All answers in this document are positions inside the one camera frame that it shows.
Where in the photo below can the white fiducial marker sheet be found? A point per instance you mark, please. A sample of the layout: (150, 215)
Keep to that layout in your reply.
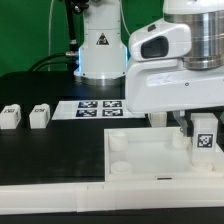
(93, 109)

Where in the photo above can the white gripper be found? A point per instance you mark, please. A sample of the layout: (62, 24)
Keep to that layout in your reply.
(156, 79)

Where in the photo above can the white square table top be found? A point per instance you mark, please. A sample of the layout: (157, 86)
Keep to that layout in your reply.
(144, 154)

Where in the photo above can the white front fence bar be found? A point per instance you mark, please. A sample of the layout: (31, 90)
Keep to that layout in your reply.
(106, 196)

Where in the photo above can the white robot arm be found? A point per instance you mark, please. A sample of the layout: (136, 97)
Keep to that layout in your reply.
(102, 57)

